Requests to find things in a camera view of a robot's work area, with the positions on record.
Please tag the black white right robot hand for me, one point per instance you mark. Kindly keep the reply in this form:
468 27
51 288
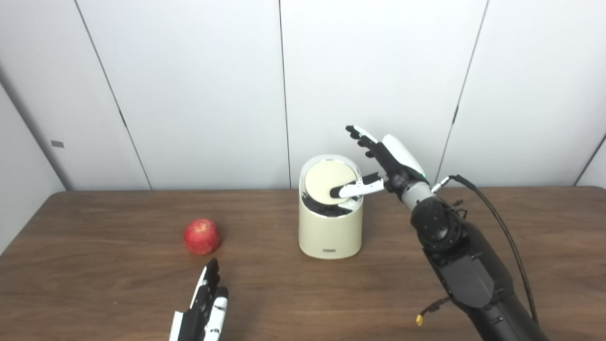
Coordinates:
400 158

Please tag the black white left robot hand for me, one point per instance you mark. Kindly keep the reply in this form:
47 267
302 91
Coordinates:
199 322

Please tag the cream round bin lid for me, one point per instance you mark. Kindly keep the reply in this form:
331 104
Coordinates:
322 177

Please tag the red apple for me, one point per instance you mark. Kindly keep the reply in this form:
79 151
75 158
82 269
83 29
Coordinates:
202 237

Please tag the cream-colored bin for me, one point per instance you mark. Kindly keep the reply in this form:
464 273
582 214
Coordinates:
329 234

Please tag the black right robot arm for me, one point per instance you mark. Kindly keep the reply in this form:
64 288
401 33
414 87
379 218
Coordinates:
468 274

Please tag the small grey wall label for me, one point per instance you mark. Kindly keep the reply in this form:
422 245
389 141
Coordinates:
57 144

